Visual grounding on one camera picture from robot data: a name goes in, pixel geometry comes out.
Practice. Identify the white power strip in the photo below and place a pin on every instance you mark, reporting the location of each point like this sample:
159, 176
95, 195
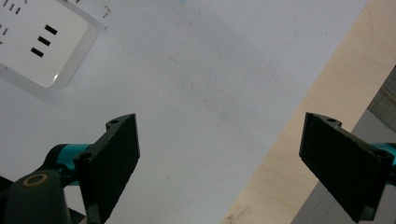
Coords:
43, 40

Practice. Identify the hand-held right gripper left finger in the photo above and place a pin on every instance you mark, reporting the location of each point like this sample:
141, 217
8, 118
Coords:
109, 165

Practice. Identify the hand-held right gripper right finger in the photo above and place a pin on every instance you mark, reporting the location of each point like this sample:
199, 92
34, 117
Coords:
342, 168

